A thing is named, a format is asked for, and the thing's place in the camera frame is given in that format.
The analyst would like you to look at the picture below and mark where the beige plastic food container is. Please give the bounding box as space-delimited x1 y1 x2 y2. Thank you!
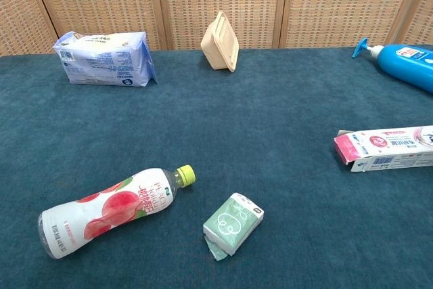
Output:
200 11 240 73

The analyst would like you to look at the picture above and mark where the teal table cloth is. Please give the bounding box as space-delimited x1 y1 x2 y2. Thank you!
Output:
0 45 433 289

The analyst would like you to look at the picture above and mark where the peach drink bottle green cap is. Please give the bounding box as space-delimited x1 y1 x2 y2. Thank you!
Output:
37 164 197 260

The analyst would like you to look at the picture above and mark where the white pink toothpaste box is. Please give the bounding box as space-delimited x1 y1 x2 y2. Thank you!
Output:
333 125 433 173

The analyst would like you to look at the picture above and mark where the blue pump lotion bottle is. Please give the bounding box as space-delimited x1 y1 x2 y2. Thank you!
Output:
351 37 433 95

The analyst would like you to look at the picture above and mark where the blue white wet wipes pack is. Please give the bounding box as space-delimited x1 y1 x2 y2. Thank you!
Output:
53 30 158 87

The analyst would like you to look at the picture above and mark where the green tissue pack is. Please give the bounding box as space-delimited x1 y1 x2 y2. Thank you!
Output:
202 192 265 262

